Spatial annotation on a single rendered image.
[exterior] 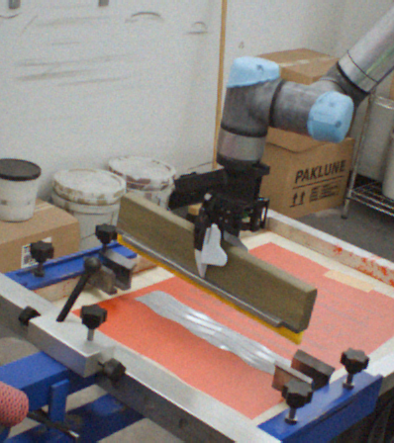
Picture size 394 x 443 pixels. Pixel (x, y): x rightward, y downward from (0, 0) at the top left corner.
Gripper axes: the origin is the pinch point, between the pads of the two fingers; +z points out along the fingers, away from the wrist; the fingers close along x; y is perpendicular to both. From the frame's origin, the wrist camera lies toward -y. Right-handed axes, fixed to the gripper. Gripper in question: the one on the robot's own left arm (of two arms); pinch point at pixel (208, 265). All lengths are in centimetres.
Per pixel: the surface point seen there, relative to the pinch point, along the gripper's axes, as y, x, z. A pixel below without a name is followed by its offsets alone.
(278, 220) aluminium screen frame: -23, 56, 12
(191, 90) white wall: -200, 238, 47
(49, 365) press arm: 0.8, -34.7, 6.9
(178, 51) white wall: -200, 224, 27
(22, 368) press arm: -0.8, -38.4, 6.9
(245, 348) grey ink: 6.4, 6.1, 15.0
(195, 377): 6.9, -7.7, 15.5
